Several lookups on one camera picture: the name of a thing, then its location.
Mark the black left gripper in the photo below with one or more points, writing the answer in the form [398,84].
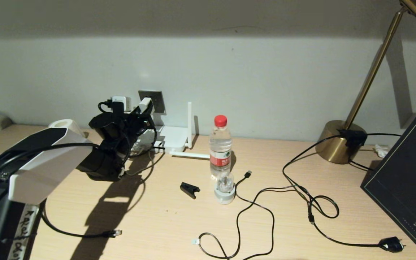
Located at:
[128,131]

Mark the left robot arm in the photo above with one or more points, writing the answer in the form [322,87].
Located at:
[49,162]

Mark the white router with antennas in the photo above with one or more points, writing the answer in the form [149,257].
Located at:
[173,139]

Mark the white toilet paper roll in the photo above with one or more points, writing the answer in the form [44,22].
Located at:
[63,124]

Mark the water bottle red cap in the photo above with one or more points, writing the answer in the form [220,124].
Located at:
[220,144]

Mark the small black clip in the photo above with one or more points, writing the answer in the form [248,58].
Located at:
[189,189]

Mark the brass desk lamp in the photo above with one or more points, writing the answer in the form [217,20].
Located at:
[334,144]

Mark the small white crumpled item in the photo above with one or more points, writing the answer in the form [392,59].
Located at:
[379,151]

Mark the grey wall socket plate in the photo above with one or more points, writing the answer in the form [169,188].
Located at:
[157,103]

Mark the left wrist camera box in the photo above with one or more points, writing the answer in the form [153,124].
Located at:
[121,104]

